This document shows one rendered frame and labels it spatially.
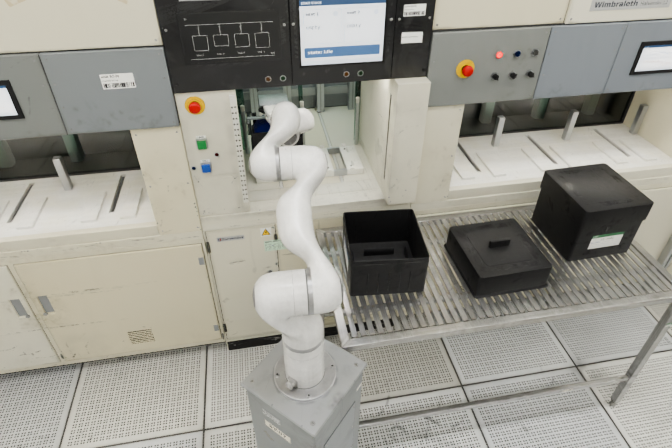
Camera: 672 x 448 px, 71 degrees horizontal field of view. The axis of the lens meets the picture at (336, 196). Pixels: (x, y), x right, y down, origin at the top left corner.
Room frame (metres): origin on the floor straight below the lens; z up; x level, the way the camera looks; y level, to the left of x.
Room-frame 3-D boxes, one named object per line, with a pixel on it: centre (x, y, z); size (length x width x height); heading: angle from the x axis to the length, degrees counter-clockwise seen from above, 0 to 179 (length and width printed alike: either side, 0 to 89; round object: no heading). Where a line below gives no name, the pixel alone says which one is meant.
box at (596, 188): (1.51, -1.01, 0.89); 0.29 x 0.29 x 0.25; 12
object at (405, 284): (1.31, -0.18, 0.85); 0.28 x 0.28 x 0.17; 5
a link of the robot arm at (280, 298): (0.85, 0.12, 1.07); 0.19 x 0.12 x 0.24; 98
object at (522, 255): (1.33, -0.61, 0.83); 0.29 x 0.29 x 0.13; 12
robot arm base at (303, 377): (0.85, 0.09, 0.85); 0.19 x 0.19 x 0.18
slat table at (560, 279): (1.36, -0.61, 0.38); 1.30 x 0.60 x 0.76; 101
